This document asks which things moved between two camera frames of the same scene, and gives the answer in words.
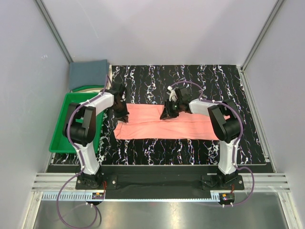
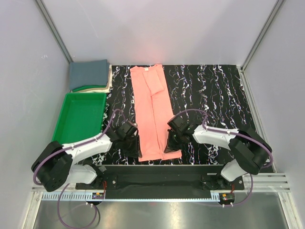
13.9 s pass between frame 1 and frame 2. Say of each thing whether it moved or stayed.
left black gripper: moved
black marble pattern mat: stayed
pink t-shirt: moved
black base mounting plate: stayed
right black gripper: moved
